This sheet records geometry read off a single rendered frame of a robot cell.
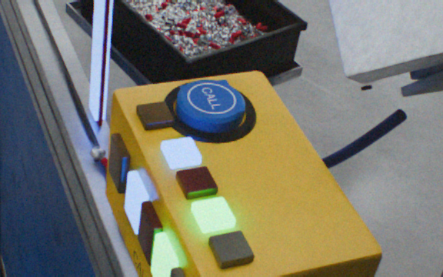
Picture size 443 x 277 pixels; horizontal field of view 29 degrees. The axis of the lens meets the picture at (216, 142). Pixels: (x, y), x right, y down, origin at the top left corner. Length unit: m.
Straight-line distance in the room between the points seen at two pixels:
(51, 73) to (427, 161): 1.51
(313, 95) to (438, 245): 0.57
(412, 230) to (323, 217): 1.60
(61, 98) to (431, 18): 0.35
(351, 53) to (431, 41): 0.07
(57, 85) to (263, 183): 0.43
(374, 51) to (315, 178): 0.35
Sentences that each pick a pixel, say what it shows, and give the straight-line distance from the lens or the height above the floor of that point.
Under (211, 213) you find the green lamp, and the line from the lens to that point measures 0.43.
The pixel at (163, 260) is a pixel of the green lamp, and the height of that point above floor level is 1.05.
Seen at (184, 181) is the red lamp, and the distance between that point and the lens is 0.45.
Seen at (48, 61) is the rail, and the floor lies 0.86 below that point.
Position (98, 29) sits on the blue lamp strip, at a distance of 0.75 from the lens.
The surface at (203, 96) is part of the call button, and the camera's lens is 0.50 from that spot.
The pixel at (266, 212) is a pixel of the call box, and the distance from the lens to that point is 0.45.
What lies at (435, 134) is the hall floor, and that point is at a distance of 2.35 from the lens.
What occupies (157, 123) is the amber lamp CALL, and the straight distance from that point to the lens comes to 0.48.
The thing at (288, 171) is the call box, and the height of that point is 1.07.
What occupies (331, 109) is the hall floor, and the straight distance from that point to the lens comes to 2.32.
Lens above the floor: 1.39
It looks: 41 degrees down
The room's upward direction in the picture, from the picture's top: 10 degrees clockwise
